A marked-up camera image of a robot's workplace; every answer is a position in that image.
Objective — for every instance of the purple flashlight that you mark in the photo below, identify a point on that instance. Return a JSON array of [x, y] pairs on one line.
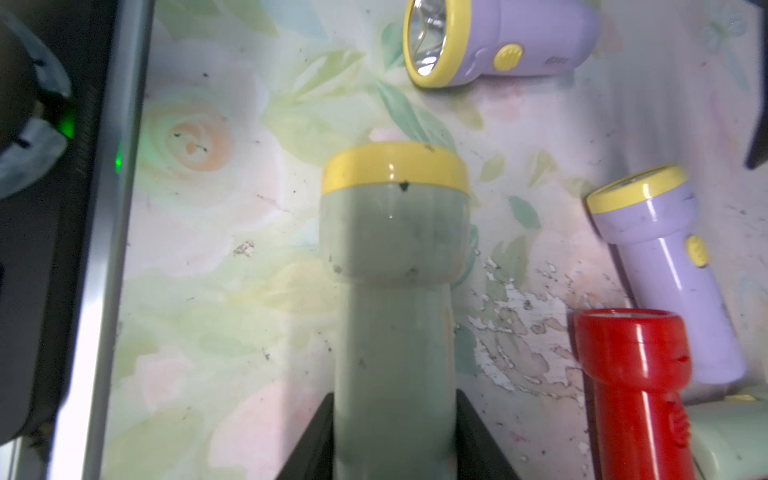
[[451, 43], [648, 218]]

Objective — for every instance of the green flashlight upright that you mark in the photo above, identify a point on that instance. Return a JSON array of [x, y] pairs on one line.
[[729, 437]]

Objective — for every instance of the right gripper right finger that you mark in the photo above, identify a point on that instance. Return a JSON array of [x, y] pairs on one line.
[[478, 455]]

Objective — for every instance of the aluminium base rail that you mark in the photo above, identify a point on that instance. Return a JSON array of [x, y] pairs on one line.
[[72, 82]]

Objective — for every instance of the purple flashlight far left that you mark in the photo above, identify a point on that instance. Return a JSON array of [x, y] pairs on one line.
[[451, 43]]

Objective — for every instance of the green flashlight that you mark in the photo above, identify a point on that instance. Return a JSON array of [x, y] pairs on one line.
[[729, 437], [394, 232]]

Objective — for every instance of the red flashlight lying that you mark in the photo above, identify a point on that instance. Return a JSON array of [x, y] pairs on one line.
[[638, 361]]

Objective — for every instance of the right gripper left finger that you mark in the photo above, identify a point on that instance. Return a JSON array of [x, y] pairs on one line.
[[313, 456]]

